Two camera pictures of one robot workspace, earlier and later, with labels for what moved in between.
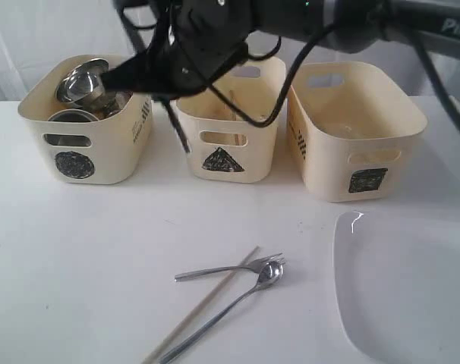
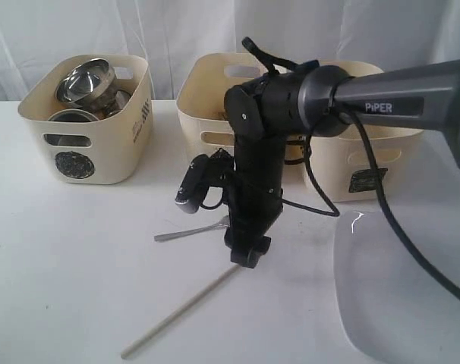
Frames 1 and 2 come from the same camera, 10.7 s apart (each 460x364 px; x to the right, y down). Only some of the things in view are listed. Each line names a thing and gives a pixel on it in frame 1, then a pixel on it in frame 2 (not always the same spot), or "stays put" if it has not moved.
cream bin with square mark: [354, 128] stays put
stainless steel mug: [70, 115] stays put
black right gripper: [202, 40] -> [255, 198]
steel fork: [260, 263] -> [223, 223]
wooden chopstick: [155, 354] -> [180, 311]
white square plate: [404, 284] stays put
